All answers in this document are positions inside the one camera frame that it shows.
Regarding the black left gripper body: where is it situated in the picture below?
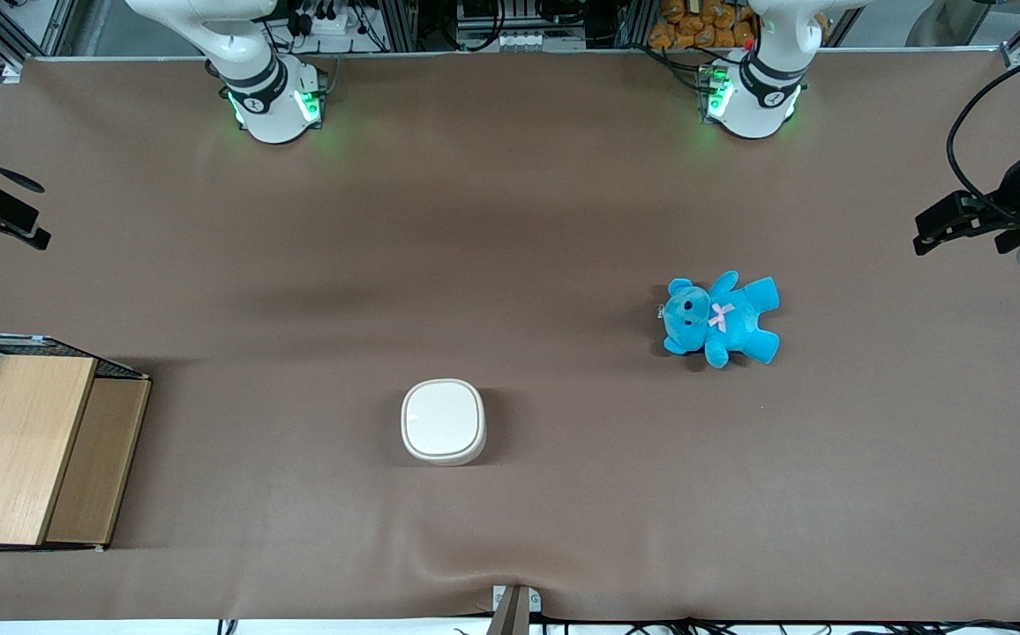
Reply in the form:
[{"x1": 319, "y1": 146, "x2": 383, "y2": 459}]
[{"x1": 982, "y1": 141, "x2": 1020, "y2": 257}]

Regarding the white trash can lid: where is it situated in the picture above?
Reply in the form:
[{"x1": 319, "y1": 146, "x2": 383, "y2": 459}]
[{"x1": 402, "y1": 379, "x2": 484, "y2": 459}]

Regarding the white trash can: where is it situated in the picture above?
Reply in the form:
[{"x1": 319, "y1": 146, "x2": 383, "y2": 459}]
[{"x1": 401, "y1": 378, "x2": 487, "y2": 467}]

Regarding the blue teddy bear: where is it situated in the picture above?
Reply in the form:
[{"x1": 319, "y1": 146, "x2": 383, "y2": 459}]
[{"x1": 658, "y1": 271, "x2": 781, "y2": 370}]

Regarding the orange plush toys pile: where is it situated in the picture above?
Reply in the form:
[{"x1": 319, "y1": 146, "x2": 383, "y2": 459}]
[{"x1": 649, "y1": 0, "x2": 760, "y2": 50}]

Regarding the white power strip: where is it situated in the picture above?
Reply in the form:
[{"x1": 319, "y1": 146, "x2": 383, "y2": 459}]
[{"x1": 296, "y1": 7, "x2": 363, "y2": 41}]

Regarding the brown table cloth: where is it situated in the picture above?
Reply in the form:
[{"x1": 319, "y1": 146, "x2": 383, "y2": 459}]
[{"x1": 0, "y1": 49, "x2": 1020, "y2": 624}]

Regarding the white connector block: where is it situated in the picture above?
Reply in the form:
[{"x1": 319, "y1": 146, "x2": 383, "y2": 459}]
[{"x1": 466, "y1": 30, "x2": 588, "y2": 53}]

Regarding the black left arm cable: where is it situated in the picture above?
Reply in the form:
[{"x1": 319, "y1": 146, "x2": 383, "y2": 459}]
[{"x1": 947, "y1": 44, "x2": 1020, "y2": 214}]

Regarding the wooden shelf with wire mesh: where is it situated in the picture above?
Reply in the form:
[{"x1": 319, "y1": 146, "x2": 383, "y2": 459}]
[{"x1": 0, "y1": 332, "x2": 153, "y2": 554}]

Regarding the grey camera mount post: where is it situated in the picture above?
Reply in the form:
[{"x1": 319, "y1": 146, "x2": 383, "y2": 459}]
[{"x1": 485, "y1": 584, "x2": 543, "y2": 635}]

